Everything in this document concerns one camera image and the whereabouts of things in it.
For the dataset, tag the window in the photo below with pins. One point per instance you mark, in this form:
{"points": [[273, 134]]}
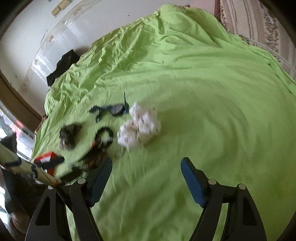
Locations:
{"points": [[24, 137]]}

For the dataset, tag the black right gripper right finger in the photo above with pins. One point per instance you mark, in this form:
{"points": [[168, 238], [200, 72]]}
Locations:
{"points": [[243, 221]]}

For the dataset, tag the striped pink blanket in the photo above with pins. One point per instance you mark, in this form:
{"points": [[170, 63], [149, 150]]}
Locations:
{"points": [[257, 26]]}

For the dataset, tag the red framed white tray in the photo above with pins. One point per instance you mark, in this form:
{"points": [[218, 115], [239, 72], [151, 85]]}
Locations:
{"points": [[48, 161]]}

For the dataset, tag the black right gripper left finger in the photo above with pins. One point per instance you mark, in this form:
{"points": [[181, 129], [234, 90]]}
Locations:
{"points": [[50, 222]]}

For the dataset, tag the white patterned scrunchie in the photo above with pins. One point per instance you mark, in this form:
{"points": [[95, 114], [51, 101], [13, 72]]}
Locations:
{"points": [[141, 129]]}

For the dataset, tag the black cloth on bed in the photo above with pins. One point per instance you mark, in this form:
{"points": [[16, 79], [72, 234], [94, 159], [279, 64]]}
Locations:
{"points": [[62, 66]]}

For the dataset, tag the green bed sheet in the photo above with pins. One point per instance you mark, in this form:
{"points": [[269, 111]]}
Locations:
{"points": [[224, 104]]}

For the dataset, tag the grey black furry scrunchie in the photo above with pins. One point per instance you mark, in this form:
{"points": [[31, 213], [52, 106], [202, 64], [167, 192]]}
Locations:
{"points": [[67, 135]]}

